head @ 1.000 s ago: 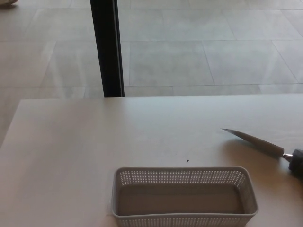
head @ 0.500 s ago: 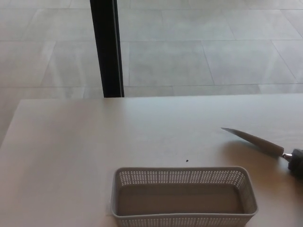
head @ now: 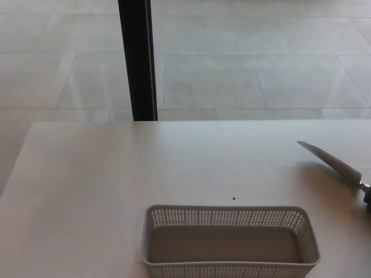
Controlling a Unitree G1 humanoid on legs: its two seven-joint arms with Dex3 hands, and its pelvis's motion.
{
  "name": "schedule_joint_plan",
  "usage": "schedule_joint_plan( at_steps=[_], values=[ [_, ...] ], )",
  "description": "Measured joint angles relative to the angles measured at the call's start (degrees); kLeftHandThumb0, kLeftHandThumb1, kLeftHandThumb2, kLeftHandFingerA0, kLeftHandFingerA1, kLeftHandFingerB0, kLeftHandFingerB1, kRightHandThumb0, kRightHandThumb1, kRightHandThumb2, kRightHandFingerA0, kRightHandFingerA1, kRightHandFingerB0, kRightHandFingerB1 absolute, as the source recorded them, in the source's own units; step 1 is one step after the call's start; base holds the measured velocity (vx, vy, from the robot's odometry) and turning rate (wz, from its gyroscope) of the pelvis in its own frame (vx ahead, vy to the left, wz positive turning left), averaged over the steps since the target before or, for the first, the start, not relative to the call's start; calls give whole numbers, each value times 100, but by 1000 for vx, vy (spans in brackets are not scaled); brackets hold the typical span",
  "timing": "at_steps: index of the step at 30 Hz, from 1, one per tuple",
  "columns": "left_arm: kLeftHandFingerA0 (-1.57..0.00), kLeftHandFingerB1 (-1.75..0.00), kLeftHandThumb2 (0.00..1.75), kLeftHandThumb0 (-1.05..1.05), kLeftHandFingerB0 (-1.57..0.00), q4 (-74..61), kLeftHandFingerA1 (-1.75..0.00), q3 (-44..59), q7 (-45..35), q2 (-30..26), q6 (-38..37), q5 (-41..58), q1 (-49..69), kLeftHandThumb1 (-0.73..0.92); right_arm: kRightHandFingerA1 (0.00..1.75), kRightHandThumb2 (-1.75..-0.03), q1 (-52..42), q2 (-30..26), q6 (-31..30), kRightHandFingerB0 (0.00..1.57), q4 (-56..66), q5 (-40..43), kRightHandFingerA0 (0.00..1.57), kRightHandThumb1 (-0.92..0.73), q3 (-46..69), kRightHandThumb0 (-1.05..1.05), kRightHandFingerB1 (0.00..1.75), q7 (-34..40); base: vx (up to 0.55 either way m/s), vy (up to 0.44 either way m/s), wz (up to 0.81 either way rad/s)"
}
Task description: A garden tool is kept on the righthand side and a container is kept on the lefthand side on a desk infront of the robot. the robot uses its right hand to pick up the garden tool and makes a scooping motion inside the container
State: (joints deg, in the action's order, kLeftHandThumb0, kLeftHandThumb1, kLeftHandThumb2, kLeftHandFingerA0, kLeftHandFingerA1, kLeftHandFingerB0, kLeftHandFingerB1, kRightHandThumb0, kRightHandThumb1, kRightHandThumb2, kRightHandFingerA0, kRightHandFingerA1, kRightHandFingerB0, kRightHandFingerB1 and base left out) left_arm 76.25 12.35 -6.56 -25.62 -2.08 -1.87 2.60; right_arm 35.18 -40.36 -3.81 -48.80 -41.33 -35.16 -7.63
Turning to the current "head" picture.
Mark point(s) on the grey perforated plastic basket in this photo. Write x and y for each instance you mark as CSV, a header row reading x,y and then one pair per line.
x,y
229,267

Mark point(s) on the black vertical frame post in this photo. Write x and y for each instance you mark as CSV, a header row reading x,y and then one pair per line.
x,y
136,58

